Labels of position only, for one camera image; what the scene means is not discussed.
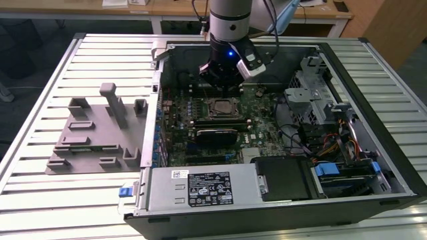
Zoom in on silver CPU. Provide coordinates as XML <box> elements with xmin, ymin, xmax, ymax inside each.
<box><xmin>214</xmin><ymin>101</ymin><xmax>234</xmax><ymax>114</ymax></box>

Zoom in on CPU socket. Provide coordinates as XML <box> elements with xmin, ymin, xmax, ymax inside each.
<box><xmin>206</xmin><ymin>98</ymin><xmax>241</xmax><ymax>119</ymax></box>

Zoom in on metal drive cage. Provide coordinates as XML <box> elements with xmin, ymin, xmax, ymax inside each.
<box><xmin>283</xmin><ymin>56</ymin><xmax>340</xmax><ymax>126</ymax></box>

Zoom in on green motherboard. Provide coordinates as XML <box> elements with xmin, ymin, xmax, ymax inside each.
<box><xmin>158</xmin><ymin>84</ymin><xmax>301</xmax><ymax>168</ymax></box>

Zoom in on silver finned heat sink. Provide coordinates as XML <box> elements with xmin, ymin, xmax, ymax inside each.
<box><xmin>241</xmin><ymin>147</ymin><xmax>261</xmax><ymax>160</ymax></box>

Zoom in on black expansion slot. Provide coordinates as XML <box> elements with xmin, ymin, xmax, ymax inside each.
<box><xmin>184</xmin><ymin>154</ymin><xmax>228</xmax><ymax>163</ymax></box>

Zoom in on wooden desk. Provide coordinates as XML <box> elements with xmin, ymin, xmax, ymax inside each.
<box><xmin>0</xmin><ymin>0</ymin><xmax>355</xmax><ymax>38</ymax></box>

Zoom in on white cardboard box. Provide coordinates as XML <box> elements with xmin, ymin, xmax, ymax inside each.
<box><xmin>101</xmin><ymin>0</ymin><xmax>129</xmax><ymax>8</ymax></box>

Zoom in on black phone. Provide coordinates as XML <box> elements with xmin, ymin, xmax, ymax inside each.
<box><xmin>332</xmin><ymin>0</ymin><xmax>349</xmax><ymax>13</ymax></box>

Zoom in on blue disk carrier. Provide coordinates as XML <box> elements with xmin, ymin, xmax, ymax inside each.
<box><xmin>313</xmin><ymin>162</ymin><xmax>341</xmax><ymax>180</ymax></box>

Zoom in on black power supply label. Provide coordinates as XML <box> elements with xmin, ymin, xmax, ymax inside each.
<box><xmin>188</xmin><ymin>171</ymin><xmax>234</xmax><ymax>207</ymax></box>

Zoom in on green RAM stick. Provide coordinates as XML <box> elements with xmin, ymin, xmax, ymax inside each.
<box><xmin>68</xmin><ymin>146</ymin><xmax>105</xmax><ymax>153</ymax></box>

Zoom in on grey parts rack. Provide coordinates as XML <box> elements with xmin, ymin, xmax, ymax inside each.
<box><xmin>44</xmin><ymin>82</ymin><xmax>149</xmax><ymax>176</ymax></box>

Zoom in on silver power supply unit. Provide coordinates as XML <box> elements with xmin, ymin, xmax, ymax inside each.
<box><xmin>145</xmin><ymin>164</ymin><xmax>269</xmax><ymax>211</ymax></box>

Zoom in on wooden cabinet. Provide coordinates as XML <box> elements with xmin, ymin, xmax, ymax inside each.
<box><xmin>341</xmin><ymin>0</ymin><xmax>427</xmax><ymax>70</ymax></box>

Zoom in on blue case latch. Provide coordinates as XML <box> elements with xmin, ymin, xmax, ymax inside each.
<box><xmin>117</xmin><ymin>186</ymin><xmax>134</xmax><ymax>199</ymax></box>

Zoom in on black hard disk drive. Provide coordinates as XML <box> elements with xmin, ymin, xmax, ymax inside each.
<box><xmin>317</xmin><ymin>174</ymin><xmax>376</xmax><ymax>198</ymax></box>

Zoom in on dark office chair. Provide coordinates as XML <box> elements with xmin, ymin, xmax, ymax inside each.
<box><xmin>0</xmin><ymin>18</ymin><xmax>44</xmax><ymax>81</ymax></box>

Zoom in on black open PC case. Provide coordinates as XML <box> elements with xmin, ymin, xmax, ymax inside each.
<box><xmin>122</xmin><ymin>41</ymin><xmax>427</xmax><ymax>240</ymax></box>

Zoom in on grey chair leg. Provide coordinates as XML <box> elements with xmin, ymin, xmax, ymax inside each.
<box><xmin>0</xmin><ymin>81</ymin><xmax>16</xmax><ymax>103</ymax></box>

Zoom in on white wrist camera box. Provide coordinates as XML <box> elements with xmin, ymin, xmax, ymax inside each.
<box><xmin>234</xmin><ymin>46</ymin><xmax>268</xmax><ymax>81</ymax></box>

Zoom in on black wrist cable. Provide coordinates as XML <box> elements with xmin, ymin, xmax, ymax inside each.
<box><xmin>261</xmin><ymin>0</ymin><xmax>281</xmax><ymax>65</ymax></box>

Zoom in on grey case release handle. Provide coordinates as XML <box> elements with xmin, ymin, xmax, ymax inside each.
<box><xmin>150</xmin><ymin>41</ymin><xmax>172</xmax><ymax>62</ymax></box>

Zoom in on orange and yellow wire bundle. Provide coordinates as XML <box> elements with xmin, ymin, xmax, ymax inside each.
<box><xmin>312</xmin><ymin>133</ymin><xmax>363</xmax><ymax>157</ymax></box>

